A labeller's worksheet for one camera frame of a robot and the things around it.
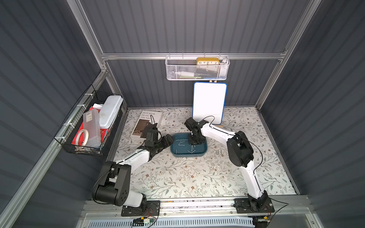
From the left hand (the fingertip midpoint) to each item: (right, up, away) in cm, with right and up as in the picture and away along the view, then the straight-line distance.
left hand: (172, 140), depth 90 cm
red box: (-32, +7, -21) cm, 38 cm away
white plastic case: (-32, +19, -15) cm, 41 cm away
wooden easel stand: (+33, +9, +9) cm, 36 cm away
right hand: (+15, -1, +8) cm, 17 cm away
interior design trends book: (-23, +15, +19) cm, 33 cm away
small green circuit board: (-14, -39, -18) cm, 45 cm away
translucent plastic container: (-37, +11, -22) cm, 45 cm away
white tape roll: (-36, +6, -27) cm, 45 cm away
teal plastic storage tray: (+6, -5, +6) cm, 10 cm away
